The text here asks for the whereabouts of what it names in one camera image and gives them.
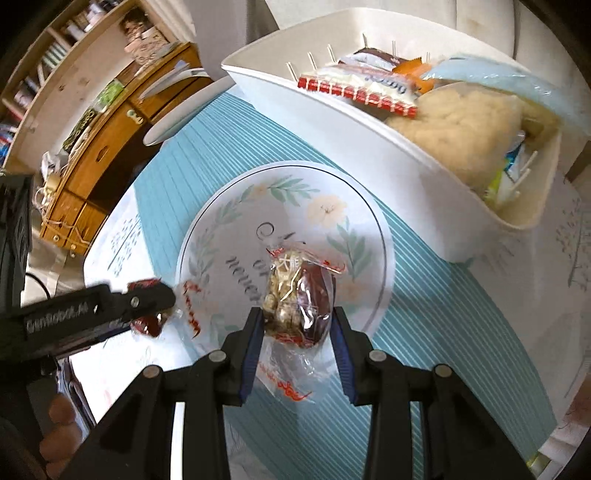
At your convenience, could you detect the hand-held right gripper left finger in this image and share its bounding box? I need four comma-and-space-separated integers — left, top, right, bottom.
62, 307, 265, 480

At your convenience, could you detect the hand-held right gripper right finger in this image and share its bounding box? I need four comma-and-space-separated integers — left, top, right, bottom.
330, 307, 532, 480

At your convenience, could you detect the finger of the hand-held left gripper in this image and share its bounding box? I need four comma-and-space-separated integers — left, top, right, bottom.
107, 279, 177, 322
54, 320, 140, 360

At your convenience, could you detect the small red date packet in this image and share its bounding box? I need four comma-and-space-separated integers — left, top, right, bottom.
128, 277, 206, 343

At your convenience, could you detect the date and walnut packet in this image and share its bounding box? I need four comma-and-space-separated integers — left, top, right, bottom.
256, 247, 347, 403

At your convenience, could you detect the white floral plate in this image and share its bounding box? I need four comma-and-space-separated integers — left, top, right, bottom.
177, 160, 396, 359

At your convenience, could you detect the white plastic storage bin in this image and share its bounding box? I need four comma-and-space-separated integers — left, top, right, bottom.
221, 7, 563, 265

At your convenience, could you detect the green snack packet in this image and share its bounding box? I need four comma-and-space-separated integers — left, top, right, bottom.
485, 168, 509, 200

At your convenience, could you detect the long beige bread packet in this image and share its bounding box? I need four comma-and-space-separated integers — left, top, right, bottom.
385, 88, 526, 195

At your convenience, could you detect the blue and white snack packet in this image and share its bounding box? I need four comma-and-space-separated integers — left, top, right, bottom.
501, 138, 539, 172

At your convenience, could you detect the red and white snack packet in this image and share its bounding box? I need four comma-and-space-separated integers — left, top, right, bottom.
298, 62, 419, 120

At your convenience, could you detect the orange snack packet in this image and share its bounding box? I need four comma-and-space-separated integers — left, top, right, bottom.
392, 58, 437, 93

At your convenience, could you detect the person's left hand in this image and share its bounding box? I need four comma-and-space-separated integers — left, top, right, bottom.
39, 392, 82, 479

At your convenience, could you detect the blue patterned tablecloth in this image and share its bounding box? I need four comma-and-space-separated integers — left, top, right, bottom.
83, 76, 591, 480

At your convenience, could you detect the wooden desk with drawers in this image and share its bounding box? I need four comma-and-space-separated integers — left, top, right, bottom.
39, 41, 205, 256

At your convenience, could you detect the dark green printed bag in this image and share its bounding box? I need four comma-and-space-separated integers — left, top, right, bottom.
62, 108, 101, 151

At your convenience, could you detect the grey office chair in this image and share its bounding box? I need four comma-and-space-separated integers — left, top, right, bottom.
139, 0, 283, 147

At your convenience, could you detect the light green packet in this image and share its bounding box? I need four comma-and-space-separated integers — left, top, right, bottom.
95, 78, 126, 112

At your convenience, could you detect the wooden bookshelf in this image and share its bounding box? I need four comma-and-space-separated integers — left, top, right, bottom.
0, 0, 186, 172

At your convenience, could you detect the patterned cardboard box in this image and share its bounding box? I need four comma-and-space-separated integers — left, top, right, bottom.
122, 25, 170, 64

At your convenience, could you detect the row of books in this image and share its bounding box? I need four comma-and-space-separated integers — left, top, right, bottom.
13, 0, 108, 121

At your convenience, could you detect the doll figure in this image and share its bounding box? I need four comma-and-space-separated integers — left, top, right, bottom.
121, 10, 149, 34

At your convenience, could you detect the white cable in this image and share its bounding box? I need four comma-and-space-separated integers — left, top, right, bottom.
31, 174, 89, 251

